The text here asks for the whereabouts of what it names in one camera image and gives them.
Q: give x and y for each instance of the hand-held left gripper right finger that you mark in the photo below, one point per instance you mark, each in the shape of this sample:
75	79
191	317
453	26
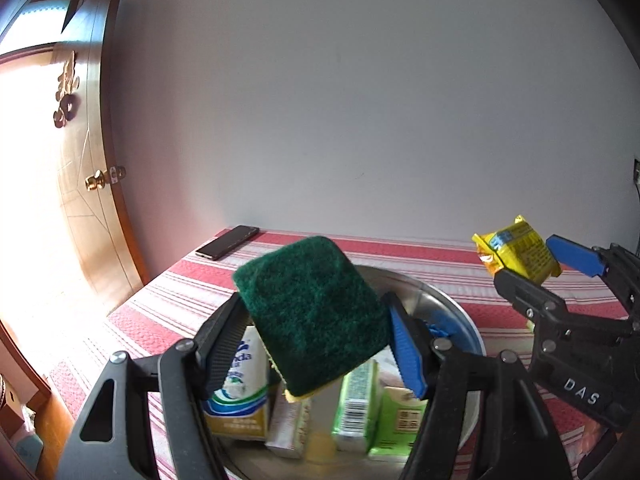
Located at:
407	360

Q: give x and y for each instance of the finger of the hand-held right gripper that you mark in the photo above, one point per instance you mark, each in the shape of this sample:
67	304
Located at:
530	295
575	255

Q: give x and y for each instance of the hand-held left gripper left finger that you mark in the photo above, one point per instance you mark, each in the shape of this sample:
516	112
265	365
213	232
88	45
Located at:
225	345

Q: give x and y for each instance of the yellow snack packet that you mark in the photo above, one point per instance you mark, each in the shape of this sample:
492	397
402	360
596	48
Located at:
520	250

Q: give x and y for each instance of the blue white tissue pack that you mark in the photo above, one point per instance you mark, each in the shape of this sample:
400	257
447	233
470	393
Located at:
240	390

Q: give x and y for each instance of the green leaf print tissue pack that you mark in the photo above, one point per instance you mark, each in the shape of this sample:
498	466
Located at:
400	420

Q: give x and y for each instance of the round black gold-print tin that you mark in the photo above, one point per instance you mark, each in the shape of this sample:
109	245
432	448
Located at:
465	340

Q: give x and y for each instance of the green tissue pack beige label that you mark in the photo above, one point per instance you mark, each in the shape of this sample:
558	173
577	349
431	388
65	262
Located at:
355	405

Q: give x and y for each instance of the green yellow sponge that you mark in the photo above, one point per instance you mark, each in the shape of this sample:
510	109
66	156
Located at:
310	310

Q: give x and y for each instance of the white green tissue pack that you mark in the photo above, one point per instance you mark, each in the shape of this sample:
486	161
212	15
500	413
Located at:
287	427

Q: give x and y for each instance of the red striped cloth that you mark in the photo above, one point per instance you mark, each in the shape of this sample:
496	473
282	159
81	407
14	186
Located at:
165	300

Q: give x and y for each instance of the black smartphone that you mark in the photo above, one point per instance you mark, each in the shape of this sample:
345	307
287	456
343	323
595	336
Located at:
227	242

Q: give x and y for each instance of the wooden door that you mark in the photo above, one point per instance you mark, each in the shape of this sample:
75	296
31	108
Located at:
100	110

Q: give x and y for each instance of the gold door ornament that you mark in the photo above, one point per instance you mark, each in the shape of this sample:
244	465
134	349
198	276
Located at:
65	90

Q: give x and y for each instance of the dark framed transom window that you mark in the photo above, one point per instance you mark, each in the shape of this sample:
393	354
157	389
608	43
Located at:
35	20

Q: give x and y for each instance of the black wall socket box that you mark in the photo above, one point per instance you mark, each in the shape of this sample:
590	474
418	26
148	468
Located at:
637	169

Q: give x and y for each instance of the wooden furniture frame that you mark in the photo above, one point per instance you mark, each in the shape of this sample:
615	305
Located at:
50	425

